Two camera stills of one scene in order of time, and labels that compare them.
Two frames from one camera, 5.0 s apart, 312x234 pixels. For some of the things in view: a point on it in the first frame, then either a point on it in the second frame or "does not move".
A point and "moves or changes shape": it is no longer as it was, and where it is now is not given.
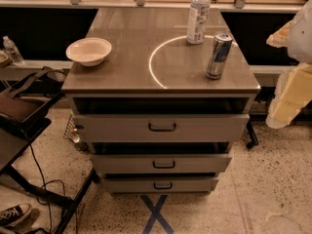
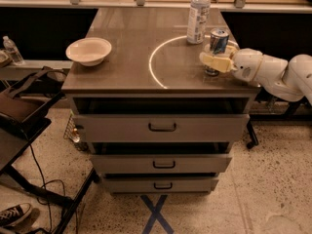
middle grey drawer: x=158 y=164 does not move
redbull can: x=221 y=48 moves or changes shape
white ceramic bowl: x=90 y=51 does not move
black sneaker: x=14 y=214 does not move
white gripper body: x=302 y=38 → x=247 y=65
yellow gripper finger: x=295 y=94 → x=222 y=64
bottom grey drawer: x=158 y=185 does not move
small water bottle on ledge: x=13 y=52 does not move
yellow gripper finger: x=280 y=38 → x=232 y=50
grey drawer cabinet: x=162 y=116 does not move
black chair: x=25 y=109 does not move
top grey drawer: x=159 y=128 does not move
